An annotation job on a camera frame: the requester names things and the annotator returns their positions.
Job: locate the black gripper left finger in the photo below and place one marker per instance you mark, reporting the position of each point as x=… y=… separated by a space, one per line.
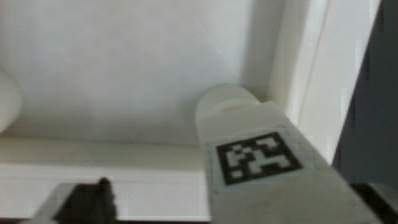
x=81 y=204

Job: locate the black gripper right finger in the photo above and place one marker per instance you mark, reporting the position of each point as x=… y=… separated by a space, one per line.
x=380 y=196

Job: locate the white table leg with tag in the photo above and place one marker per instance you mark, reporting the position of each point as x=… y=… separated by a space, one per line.
x=273 y=184

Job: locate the white square tabletop tray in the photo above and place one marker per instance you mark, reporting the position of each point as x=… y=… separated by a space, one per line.
x=109 y=63

